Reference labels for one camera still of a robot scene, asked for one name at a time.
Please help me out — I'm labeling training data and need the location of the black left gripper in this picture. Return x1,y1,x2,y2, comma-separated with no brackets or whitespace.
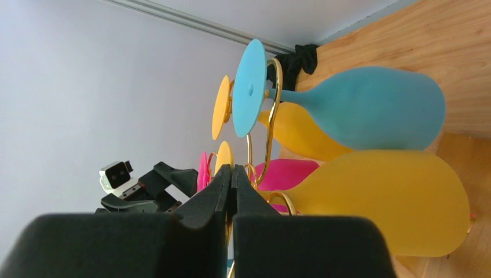
95,162,198,214

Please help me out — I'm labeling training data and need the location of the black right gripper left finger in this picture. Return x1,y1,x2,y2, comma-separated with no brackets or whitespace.
1,165,232,277

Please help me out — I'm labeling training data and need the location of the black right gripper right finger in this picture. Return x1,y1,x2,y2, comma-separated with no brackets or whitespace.
231,165,395,277

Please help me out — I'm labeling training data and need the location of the pink wine glass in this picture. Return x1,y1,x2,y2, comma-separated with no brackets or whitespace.
197,141,319,196

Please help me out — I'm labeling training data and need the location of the yellow wine glass rear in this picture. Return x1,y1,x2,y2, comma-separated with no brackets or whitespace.
211,75,352,162

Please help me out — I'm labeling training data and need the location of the blue wine glass rear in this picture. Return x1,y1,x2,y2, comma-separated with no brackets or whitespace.
232,39,446,150

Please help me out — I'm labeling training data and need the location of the black cloth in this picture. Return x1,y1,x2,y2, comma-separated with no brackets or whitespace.
274,44,318,91

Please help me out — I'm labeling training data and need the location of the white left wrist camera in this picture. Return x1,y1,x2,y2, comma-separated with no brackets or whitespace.
99,160,140,199

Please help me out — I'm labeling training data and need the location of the gold wire wine glass rack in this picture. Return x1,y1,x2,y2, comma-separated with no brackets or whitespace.
206,57,298,278

